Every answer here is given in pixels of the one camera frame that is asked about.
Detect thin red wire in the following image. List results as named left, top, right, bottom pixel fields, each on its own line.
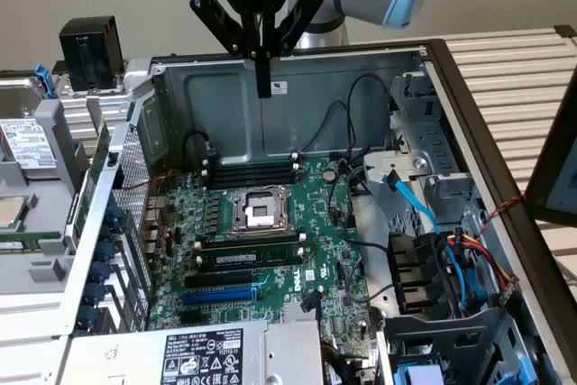
left=121, top=168, right=175, bottom=190

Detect open grey PC case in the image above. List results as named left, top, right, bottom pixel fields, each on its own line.
left=58, top=37, right=577, bottom=385

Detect blue expansion slot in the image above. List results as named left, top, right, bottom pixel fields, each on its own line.
left=181, top=285, right=259, bottom=308

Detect green Dell motherboard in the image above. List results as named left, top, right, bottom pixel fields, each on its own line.
left=143, top=157, right=384, bottom=359

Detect hard disk with blue rails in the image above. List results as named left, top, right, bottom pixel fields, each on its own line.
left=0, top=62, right=62, bottom=177

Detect coloured power wire bundle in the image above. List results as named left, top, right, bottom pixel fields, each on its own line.
left=444, top=229, right=520, bottom=309

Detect grey power supply unit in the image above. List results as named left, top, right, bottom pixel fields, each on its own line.
left=58, top=319, right=325, bottom=385

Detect blue drive carrier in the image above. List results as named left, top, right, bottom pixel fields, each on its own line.
left=391, top=357, right=447, bottom=385

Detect silver chipset heatsink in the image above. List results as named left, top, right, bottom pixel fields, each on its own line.
left=282, top=302, right=322, bottom=324

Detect black CPU cooler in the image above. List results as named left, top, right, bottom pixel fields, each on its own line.
left=58, top=14, right=125, bottom=93

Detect green graphics card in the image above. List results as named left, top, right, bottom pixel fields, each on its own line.
left=71, top=119, right=114, bottom=236

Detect red black twisted wire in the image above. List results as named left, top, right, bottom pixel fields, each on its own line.
left=477, top=195, right=527, bottom=237

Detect blue SATA wire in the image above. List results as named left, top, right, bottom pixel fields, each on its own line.
left=380, top=168, right=479, bottom=314

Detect long black motherboard cable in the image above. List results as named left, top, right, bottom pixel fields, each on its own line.
left=326, top=177, right=393, bottom=253

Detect RAM slot white clips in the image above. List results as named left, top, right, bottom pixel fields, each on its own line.
left=201, top=153, right=302, bottom=170
left=201, top=163, right=302, bottom=182

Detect black labelled RAM stick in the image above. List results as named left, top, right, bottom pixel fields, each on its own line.
left=199, top=247, right=304, bottom=273

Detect black plastic fan duct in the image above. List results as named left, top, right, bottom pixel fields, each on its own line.
left=387, top=231, right=456, bottom=316

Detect grey metal disk bay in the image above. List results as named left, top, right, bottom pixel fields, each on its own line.
left=362, top=71, right=479, bottom=233

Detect green RAM stick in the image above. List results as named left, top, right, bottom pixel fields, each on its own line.
left=0, top=231, right=63, bottom=254

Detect silver CPU chip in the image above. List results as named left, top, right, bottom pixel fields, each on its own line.
left=0, top=197, right=27, bottom=231

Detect grey parts rack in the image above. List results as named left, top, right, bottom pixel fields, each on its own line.
left=0, top=58, right=157, bottom=300

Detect low black looped wire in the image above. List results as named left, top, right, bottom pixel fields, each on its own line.
left=297, top=99, right=349, bottom=155

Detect blue grey drive cage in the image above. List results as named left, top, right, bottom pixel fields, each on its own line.
left=378, top=306, right=546, bottom=385

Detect dark framed monitor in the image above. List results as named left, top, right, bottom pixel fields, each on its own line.
left=525, top=67, right=577, bottom=226

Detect short thick black wire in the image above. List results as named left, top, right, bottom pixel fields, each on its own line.
left=182, top=129, right=214, bottom=165

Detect long black expansion slot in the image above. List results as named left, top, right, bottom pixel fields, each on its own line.
left=183, top=270, right=254, bottom=292

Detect tall black looped wire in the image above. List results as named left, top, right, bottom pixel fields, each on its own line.
left=346, top=73, right=393, bottom=156

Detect metal CPU socket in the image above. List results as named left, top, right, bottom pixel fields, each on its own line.
left=224, top=184, right=297, bottom=237

